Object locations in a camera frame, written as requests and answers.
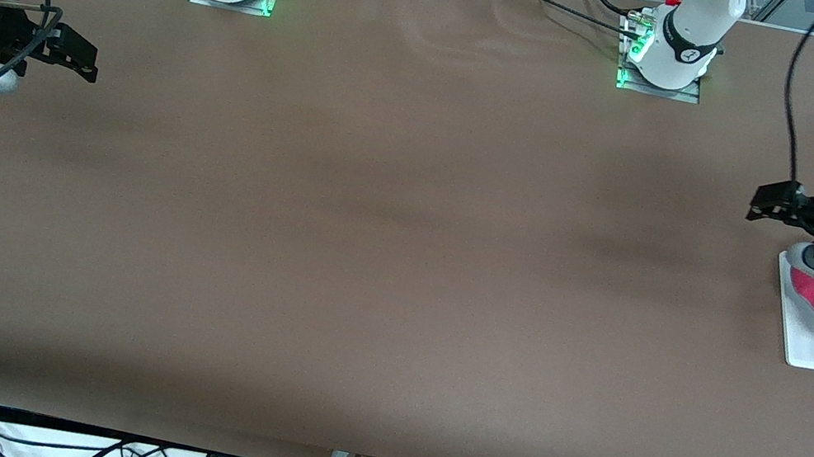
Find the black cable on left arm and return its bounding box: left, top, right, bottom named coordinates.
left=767, top=0, right=814, bottom=188

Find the white rack base plate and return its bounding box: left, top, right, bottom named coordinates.
left=760, top=251, right=814, bottom=370

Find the metal base plate of left arm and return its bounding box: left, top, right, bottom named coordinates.
left=614, top=12, right=713, bottom=105

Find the black cable across table edge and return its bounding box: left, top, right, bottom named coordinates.
left=478, top=0, right=653, bottom=44

